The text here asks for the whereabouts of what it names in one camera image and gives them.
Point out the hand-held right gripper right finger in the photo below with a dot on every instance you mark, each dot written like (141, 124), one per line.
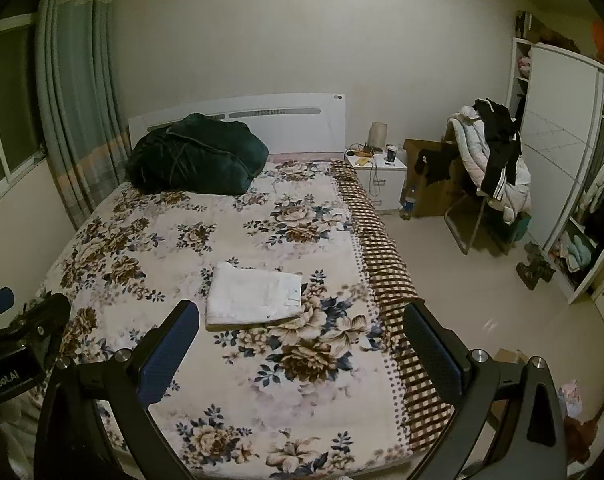
(431, 345)

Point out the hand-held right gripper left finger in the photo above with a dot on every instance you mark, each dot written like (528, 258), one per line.
(174, 340)

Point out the white pants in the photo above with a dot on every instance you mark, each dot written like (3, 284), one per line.
(254, 295)

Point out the small open cardboard box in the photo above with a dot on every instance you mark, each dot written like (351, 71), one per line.
(509, 356)

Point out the bed with floral bedspread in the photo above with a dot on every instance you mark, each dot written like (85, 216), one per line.
(262, 360)

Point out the brown checked bedsheet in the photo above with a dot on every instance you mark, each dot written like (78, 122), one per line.
(386, 265)

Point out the metal folding chair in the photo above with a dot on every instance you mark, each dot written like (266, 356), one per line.
(469, 225)

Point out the dark shoes pair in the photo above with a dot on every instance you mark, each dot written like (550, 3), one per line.
(534, 267)

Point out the plastic water bottle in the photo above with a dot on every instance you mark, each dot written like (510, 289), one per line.
(408, 204)

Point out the green bin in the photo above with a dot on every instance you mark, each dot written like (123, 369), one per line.
(520, 227)

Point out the large cardboard box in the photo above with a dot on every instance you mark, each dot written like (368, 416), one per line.
(431, 197)

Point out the pink plastic bag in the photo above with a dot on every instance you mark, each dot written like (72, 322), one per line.
(571, 395)

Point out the white nightstand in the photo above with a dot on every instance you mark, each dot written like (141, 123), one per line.
(386, 182)

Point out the teal folded towels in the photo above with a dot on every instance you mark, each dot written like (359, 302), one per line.
(579, 252)

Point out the black garment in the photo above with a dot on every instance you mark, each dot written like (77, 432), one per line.
(436, 165)

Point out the dark green duvet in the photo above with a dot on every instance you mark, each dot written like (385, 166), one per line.
(197, 157)

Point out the white framed window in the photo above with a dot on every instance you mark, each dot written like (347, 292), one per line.
(12, 110)

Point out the dark cup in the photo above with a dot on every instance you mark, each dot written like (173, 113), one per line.
(391, 154)

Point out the chair with piled jackets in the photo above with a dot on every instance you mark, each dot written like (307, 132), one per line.
(469, 145)

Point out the black striped clothes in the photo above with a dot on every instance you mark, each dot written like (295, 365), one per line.
(499, 150)

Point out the beige table lamp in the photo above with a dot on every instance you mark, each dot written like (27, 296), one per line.
(379, 137)

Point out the green striped curtain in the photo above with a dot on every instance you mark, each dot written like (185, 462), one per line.
(77, 100)

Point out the white wardrobe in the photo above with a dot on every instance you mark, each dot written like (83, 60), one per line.
(551, 135)

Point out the white bed headboard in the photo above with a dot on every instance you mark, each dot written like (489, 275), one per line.
(302, 125)

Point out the pink plush item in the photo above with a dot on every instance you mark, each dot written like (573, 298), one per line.
(524, 65)

